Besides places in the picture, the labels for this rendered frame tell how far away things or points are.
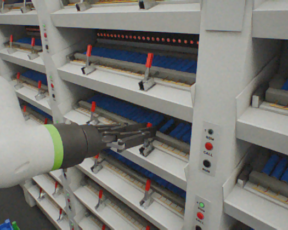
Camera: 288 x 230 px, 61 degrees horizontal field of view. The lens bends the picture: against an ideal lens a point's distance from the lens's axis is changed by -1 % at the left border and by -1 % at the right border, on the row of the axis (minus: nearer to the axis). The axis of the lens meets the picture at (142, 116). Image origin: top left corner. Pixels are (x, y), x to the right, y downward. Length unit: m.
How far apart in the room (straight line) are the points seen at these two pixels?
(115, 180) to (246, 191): 0.49
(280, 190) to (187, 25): 0.39
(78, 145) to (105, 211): 0.63
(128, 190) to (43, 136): 0.48
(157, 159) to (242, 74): 0.34
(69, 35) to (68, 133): 0.58
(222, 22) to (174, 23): 0.11
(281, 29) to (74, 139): 0.40
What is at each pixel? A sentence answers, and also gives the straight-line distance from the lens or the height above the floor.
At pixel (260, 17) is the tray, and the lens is 0.46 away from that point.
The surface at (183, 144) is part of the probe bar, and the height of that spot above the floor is 0.98.
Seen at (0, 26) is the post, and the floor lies 1.25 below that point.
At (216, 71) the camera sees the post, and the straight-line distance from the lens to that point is 0.49.
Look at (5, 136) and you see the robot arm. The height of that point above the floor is 1.13.
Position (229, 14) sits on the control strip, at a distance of 0.47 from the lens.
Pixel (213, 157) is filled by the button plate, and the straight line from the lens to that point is 0.55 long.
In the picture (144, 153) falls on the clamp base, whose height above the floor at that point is 0.95.
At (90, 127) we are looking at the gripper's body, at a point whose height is 1.08.
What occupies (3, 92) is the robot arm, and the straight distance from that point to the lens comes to 0.52.
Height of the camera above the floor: 1.30
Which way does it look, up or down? 22 degrees down
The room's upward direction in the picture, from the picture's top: straight up
